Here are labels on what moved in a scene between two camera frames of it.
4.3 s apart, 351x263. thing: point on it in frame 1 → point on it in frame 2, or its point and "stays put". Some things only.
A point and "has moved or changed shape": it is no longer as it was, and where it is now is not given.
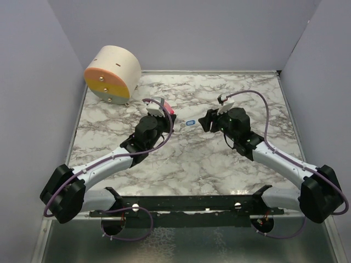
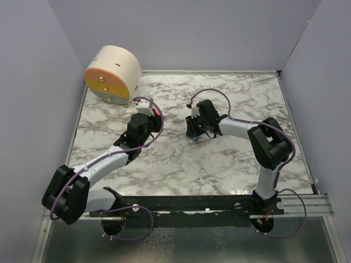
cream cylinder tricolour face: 113,74 stays put
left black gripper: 163,119 → 157,120
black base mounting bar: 189,211 stays put
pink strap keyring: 168,108 has moved or changed shape
